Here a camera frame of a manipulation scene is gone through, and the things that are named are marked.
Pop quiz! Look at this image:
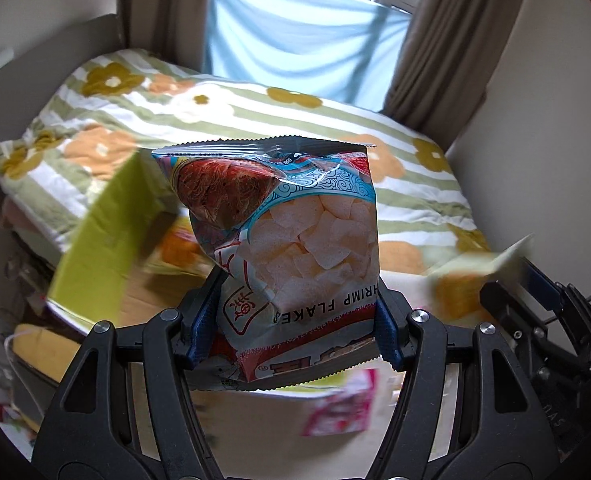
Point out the shrimp chips bag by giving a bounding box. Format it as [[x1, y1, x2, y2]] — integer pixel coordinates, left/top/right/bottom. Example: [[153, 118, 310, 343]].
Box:
[[152, 135, 380, 393]]

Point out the orange snack packet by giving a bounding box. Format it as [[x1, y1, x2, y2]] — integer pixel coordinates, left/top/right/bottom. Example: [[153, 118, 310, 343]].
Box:
[[146, 215, 211, 278]]

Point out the striped floral blanket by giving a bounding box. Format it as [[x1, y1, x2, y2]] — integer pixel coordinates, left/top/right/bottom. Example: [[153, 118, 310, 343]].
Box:
[[0, 49, 491, 271]]

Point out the floral tablecloth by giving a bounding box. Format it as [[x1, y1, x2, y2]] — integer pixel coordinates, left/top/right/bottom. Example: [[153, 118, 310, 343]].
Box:
[[126, 260, 481, 480]]

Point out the yellow bag of snacks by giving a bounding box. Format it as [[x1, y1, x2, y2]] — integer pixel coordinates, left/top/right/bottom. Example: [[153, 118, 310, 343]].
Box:
[[46, 151, 216, 341]]

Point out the light blue cloth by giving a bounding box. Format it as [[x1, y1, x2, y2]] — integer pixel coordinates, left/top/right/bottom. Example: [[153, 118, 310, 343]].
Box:
[[203, 0, 413, 113]]

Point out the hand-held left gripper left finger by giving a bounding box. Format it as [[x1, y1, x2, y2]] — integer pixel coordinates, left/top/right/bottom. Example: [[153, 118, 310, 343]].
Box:
[[32, 267, 229, 480]]

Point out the yellow and white snack packet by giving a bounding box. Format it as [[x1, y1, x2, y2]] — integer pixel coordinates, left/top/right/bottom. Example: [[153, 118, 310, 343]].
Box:
[[433, 235, 536, 321]]

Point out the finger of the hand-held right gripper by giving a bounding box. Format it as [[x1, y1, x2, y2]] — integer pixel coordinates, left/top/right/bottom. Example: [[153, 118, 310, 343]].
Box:
[[479, 281, 551, 357], [518, 257, 591, 356]]

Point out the yellow cushion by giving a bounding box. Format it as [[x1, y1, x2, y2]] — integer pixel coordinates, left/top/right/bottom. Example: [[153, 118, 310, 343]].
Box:
[[13, 322, 84, 392]]

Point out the red and white snack packet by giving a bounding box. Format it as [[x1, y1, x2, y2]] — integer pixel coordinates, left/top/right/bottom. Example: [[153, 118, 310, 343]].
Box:
[[300, 367, 381, 437]]

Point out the brown curtain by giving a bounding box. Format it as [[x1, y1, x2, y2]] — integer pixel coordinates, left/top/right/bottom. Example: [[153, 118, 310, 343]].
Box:
[[116, 0, 221, 68], [383, 0, 533, 146]]

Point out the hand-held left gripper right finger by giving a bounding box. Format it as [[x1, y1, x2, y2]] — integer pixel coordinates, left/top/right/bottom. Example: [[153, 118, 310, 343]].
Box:
[[373, 277, 561, 480]]

